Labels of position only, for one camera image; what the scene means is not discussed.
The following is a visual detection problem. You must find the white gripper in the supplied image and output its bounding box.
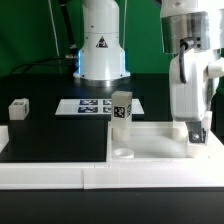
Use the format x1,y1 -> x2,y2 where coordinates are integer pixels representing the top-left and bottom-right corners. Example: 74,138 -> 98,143
169,49 -> 220,143

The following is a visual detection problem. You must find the white square tabletop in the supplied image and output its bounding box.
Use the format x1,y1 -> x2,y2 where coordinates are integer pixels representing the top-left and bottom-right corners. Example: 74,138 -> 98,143
107,122 -> 224,162

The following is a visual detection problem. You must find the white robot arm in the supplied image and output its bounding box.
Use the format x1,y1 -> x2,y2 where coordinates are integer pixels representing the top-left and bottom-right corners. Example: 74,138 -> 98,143
74,0 -> 224,143

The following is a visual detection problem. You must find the white U-shaped obstacle fence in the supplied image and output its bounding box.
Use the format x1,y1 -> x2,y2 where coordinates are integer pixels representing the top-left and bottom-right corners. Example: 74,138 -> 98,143
0,123 -> 224,191

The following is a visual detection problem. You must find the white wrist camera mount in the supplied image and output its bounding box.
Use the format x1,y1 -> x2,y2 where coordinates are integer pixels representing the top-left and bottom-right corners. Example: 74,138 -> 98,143
208,57 -> 224,79

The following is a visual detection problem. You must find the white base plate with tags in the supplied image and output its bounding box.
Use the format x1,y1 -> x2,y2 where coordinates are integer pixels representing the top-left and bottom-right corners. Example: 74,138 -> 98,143
55,99 -> 144,115

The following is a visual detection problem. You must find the black cable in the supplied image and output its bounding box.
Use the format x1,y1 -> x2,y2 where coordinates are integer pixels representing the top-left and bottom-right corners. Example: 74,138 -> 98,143
9,0 -> 81,76

